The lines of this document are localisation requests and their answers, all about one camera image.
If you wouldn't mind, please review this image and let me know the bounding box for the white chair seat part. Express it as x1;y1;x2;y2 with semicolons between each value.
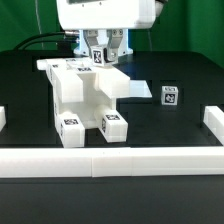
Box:
53;74;116;129

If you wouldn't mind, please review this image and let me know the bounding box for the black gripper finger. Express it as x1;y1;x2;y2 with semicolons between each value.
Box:
83;30;99;58
105;29;123;62

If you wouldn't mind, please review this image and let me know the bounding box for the black pole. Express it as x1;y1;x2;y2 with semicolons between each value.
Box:
57;32;66;51

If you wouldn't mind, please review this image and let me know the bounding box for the white fence wall left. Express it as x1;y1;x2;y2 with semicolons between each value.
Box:
0;106;6;132

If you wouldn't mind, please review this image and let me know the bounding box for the white fence wall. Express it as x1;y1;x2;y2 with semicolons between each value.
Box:
203;106;224;146
0;106;6;132
0;146;224;178

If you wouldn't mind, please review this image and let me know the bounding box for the white marker base plate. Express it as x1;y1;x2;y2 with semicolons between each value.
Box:
130;80;152;98

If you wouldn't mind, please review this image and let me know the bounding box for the black cable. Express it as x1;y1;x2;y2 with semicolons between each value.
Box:
13;29;81;51

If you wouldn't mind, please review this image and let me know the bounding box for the white chair back frame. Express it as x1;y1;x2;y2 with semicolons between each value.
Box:
37;58;130;103

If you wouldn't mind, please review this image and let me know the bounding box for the white fence wall right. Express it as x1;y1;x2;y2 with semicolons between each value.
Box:
203;106;224;146

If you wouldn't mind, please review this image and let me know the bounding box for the grey cable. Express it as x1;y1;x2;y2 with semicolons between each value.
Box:
146;29;154;52

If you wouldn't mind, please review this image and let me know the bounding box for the white fence wall front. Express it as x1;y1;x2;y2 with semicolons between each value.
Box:
0;146;224;178

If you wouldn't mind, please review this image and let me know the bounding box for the small white part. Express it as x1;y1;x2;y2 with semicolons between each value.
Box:
56;113;85;148

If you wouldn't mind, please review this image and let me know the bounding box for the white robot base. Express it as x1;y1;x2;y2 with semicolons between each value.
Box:
74;29;133;67

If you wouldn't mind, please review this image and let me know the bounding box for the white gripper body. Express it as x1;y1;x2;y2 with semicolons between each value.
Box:
56;0;156;30

